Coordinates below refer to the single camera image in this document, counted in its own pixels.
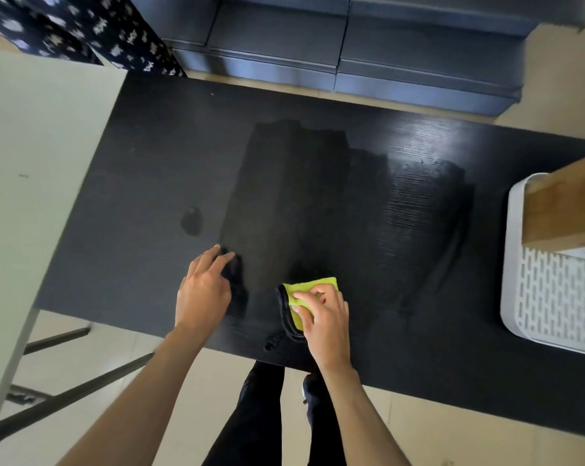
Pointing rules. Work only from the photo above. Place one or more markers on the white table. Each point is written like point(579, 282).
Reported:
point(30, 140)

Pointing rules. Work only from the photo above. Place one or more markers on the person's left leg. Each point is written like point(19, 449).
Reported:
point(256, 417)

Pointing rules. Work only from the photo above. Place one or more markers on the blue-grey sofa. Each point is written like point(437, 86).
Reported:
point(394, 48)

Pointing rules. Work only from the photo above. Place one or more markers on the yellow-green cleaning cloth black edge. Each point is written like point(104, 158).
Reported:
point(297, 288)

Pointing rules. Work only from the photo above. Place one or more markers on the person's left middle finger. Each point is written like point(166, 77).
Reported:
point(204, 257)

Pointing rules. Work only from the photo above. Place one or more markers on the black shoe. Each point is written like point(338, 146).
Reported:
point(313, 387)

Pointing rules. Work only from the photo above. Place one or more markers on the person's right hand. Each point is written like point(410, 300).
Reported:
point(329, 329)

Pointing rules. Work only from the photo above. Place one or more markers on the light wooden board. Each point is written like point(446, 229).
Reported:
point(566, 208)

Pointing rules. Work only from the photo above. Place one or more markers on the white perforated plastic basket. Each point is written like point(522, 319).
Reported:
point(549, 296)

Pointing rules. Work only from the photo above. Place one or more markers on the black metal table frame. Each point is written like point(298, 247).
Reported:
point(79, 388)

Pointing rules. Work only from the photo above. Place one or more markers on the person's leg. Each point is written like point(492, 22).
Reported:
point(327, 431)
point(256, 417)

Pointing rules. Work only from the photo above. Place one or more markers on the person's right middle finger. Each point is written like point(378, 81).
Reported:
point(325, 289)

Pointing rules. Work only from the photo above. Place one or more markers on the person's left hand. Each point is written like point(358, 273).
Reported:
point(201, 298)

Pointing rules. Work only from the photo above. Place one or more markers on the person's right thumb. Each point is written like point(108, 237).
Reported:
point(302, 315)

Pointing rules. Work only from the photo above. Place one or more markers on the dark blue white-patterned fabric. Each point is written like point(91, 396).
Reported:
point(79, 19)

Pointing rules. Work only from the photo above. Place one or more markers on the person's right forearm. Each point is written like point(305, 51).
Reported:
point(360, 417)

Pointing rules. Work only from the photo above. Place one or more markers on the person's right leg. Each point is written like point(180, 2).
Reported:
point(327, 431)

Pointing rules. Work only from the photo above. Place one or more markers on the person's left forearm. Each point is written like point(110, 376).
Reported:
point(142, 402)

